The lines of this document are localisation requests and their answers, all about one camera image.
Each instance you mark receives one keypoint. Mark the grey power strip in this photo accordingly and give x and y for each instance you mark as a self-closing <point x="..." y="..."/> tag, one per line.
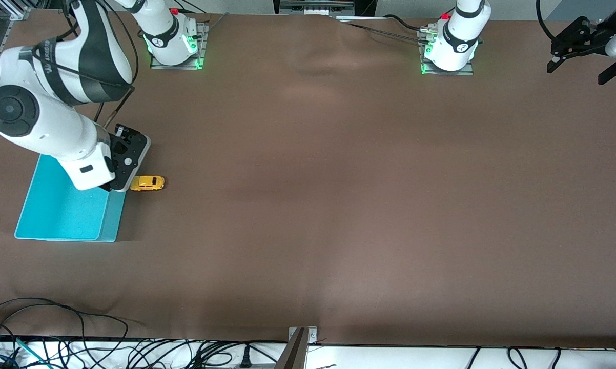
<point x="313" y="7"/>

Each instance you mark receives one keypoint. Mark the aluminium frame rail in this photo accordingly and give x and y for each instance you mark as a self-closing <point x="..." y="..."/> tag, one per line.
<point x="16" y="11"/>

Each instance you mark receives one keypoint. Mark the teal plastic storage bin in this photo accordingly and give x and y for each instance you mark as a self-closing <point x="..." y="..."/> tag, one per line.
<point x="62" y="215"/>

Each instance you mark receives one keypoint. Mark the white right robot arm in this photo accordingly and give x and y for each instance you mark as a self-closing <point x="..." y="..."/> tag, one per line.
<point x="36" y="128"/>

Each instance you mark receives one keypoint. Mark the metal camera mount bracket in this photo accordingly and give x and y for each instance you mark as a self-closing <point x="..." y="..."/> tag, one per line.
<point x="302" y="335"/>

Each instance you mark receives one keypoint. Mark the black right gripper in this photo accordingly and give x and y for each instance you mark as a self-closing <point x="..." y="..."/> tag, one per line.
<point x="130" y="131"/>

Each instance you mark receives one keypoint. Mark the black power plug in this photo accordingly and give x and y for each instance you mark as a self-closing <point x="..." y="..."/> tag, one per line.
<point x="245" y="359"/>

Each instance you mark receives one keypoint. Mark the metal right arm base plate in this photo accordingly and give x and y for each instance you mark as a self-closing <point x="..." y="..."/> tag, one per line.
<point x="203" y="46"/>

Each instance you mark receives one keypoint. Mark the brown table cloth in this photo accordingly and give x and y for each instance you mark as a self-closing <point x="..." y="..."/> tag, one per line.
<point x="308" y="205"/>

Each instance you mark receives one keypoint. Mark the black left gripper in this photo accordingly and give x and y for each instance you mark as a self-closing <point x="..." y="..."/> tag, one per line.
<point x="591" y="37"/>

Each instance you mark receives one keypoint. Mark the yellow beetle toy car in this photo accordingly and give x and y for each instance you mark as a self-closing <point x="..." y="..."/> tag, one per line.
<point x="147" y="183"/>

